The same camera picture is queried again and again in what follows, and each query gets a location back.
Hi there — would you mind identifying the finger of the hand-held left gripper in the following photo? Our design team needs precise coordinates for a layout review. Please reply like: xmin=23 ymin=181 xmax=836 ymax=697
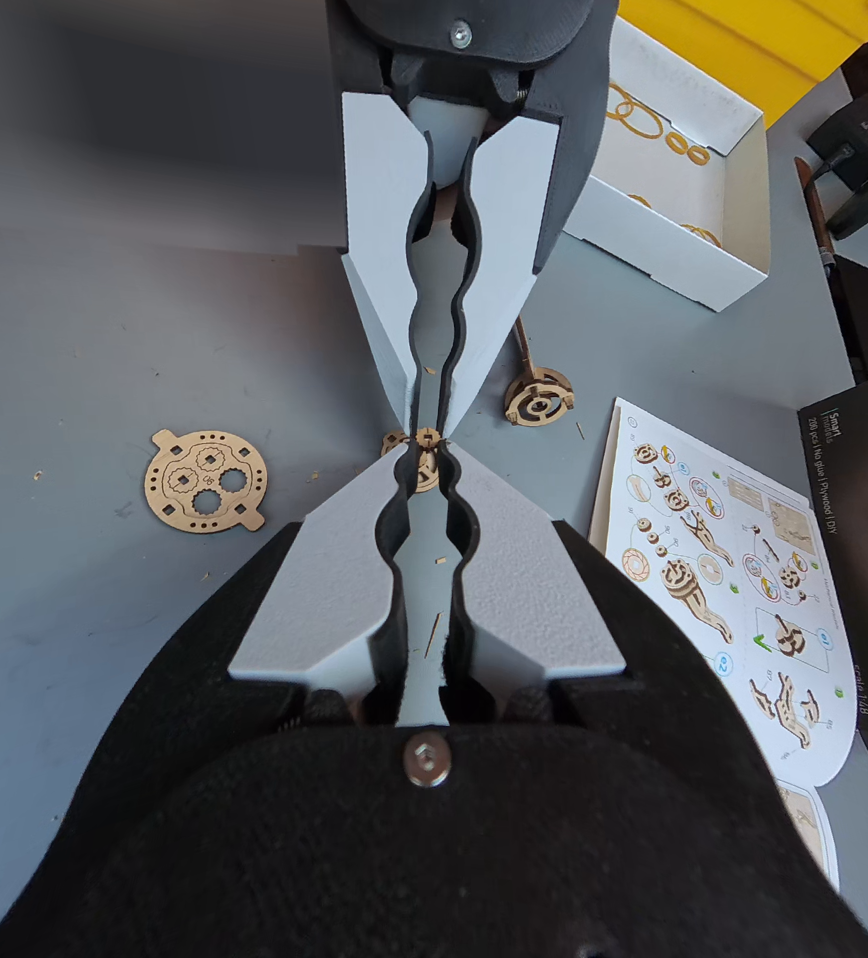
xmin=340 ymin=91 xmax=435 ymax=443
xmin=437 ymin=116 xmax=562 ymax=443

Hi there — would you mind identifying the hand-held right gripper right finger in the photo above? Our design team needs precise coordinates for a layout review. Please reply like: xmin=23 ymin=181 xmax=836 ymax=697
xmin=440 ymin=442 xmax=627 ymax=725

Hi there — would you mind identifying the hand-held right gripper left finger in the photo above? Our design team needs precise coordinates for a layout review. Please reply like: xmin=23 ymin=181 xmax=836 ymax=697
xmin=228 ymin=439 xmax=414 ymax=727

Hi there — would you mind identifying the round wooden hub assembly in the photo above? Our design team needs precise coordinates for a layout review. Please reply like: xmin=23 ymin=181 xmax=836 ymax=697
xmin=380 ymin=430 xmax=450 ymax=493

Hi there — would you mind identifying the group of yellow rubber bands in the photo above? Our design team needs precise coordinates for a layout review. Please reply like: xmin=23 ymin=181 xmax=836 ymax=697
xmin=605 ymin=82 xmax=727 ymax=251

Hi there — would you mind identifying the white cardboard box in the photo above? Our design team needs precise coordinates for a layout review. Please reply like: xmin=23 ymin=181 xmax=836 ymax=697
xmin=561 ymin=15 xmax=772 ymax=314

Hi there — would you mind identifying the round wooden gear-cutout plate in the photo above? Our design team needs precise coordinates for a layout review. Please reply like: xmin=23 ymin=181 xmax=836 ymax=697
xmin=144 ymin=428 xmax=266 ymax=534

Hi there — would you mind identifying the illustrated instruction booklet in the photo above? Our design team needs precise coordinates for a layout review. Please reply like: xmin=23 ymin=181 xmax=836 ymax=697
xmin=587 ymin=397 xmax=858 ymax=892

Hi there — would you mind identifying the yellow plastic bin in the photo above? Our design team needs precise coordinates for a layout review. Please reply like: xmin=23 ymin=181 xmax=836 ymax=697
xmin=617 ymin=0 xmax=868 ymax=128

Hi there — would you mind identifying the black power adapter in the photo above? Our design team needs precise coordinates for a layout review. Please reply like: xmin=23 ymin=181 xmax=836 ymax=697
xmin=807 ymin=93 xmax=868 ymax=188

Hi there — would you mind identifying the wooden stand with handle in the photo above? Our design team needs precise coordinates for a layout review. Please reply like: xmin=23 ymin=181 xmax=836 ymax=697
xmin=503 ymin=318 xmax=577 ymax=429

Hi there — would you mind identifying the brown handled tool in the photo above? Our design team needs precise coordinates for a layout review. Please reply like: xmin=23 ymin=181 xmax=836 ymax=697
xmin=793 ymin=156 xmax=838 ymax=263

